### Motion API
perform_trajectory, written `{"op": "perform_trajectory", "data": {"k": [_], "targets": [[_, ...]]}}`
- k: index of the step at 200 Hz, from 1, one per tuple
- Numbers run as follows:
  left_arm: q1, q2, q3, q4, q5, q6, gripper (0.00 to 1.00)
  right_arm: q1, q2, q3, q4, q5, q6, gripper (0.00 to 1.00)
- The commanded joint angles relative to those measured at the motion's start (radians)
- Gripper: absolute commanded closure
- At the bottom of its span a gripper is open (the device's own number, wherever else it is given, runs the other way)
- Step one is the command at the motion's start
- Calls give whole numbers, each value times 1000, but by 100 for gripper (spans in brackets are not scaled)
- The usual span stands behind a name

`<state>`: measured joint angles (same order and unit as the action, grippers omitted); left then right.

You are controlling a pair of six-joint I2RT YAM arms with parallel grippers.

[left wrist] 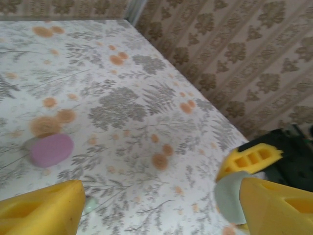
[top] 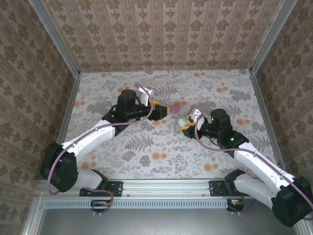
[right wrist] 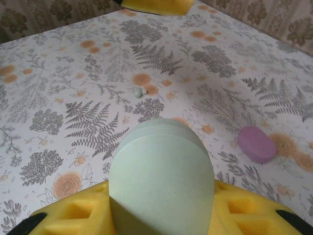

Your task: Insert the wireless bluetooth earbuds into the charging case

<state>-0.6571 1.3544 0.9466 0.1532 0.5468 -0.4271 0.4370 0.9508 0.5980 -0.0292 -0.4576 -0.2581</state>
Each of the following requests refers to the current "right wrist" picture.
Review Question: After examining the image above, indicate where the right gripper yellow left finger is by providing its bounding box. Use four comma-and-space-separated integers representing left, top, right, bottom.
2, 180, 117, 235

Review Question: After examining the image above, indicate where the mint green wireless earbud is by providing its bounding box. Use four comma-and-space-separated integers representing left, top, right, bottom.
133, 88, 148, 99

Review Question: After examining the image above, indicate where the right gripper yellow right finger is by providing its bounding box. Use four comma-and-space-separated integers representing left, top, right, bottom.
207, 180, 313, 235

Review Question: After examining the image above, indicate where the mint green earbud charging case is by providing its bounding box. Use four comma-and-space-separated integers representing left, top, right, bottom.
109, 117, 216, 235

